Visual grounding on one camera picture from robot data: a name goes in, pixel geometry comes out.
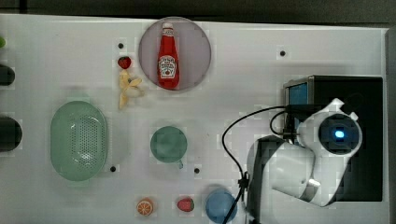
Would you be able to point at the silver toaster oven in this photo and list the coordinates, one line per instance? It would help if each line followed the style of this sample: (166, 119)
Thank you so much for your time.
(363, 180)

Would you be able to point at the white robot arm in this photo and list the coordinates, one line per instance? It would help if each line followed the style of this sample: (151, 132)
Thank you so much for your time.
(311, 170)

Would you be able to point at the green mug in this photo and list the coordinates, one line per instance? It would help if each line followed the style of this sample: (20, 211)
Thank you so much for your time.
(169, 145)

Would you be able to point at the red ketchup bottle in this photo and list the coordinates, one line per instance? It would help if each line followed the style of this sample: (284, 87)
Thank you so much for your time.
(167, 65)

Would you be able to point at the yellow toy banana peel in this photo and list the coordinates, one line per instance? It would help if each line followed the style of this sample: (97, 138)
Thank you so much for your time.
(129, 88)

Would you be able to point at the blue cup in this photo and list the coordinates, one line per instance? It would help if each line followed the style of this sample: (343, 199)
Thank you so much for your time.
(218, 204)

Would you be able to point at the red toy strawberry near cup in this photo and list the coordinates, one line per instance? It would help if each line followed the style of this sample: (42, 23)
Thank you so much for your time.
(185, 204)

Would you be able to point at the toy orange half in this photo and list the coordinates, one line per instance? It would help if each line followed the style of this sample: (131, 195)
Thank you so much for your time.
(145, 207)

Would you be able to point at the green oval colander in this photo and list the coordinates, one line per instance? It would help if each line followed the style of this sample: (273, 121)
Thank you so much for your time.
(78, 141)

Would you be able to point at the black round pan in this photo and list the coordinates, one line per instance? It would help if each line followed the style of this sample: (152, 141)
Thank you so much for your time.
(10, 134)

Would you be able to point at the black bowl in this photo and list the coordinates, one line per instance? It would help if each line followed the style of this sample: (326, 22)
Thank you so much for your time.
(7, 75)

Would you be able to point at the green toy fruit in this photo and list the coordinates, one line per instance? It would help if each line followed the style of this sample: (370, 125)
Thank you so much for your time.
(2, 42)

